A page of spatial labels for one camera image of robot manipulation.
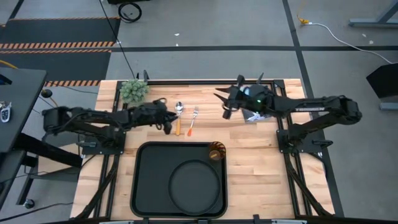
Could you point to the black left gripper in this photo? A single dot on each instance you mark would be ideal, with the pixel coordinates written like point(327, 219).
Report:
point(158, 115)

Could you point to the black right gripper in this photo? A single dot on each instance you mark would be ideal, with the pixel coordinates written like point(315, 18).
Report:
point(239, 98)

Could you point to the amber ribbed cup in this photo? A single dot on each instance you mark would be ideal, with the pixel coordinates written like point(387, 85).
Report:
point(216, 151)

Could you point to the black round plate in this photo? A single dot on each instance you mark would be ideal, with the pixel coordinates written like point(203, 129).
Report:
point(194, 186)

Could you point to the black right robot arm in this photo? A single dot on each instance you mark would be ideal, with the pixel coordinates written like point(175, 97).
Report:
point(311, 107)

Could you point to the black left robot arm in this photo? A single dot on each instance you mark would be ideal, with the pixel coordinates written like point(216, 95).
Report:
point(93, 119)

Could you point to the black rectangular tray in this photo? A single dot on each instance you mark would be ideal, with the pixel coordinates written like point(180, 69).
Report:
point(152, 180)

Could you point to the green artificial plant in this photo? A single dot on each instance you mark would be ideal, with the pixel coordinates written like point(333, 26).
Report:
point(134, 91)

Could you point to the black hazard-striped floor mat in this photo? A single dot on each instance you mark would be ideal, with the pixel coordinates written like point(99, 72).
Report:
point(68, 65)
point(59, 30)

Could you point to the black side table stand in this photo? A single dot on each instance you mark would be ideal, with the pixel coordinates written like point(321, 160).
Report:
point(53, 152)

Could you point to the black round floor knob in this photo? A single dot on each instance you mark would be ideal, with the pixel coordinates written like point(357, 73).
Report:
point(46, 93)

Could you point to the black side table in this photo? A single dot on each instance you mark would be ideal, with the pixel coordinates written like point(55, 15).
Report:
point(21, 93)

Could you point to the black box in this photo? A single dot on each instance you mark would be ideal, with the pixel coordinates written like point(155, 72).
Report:
point(384, 81)

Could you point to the grey desk foot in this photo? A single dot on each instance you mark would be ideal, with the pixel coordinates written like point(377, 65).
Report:
point(388, 106)

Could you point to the grey desk leg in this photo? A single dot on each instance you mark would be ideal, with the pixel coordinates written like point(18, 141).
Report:
point(373, 22)

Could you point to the black caster wheel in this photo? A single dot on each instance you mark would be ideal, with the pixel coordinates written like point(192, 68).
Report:
point(29, 203)

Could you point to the white key fob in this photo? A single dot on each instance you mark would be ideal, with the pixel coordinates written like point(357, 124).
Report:
point(5, 113)

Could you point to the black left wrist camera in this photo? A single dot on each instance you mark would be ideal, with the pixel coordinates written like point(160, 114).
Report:
point(155, 107)

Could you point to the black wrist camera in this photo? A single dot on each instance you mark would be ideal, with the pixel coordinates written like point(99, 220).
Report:
point(155, 107)
point(256, 93)

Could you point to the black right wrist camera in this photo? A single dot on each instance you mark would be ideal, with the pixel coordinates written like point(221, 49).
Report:
point(256, 93)

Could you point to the black metal table frame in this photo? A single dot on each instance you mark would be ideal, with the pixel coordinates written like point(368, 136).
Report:
point(186, 82)

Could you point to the white edge bracket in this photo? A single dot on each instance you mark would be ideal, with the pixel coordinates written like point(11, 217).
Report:
point(289, 221)

